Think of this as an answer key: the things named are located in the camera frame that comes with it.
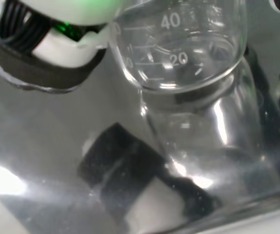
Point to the white electronic balance, steel pan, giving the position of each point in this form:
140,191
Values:
57,151

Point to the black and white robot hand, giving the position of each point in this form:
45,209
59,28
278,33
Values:
64,14

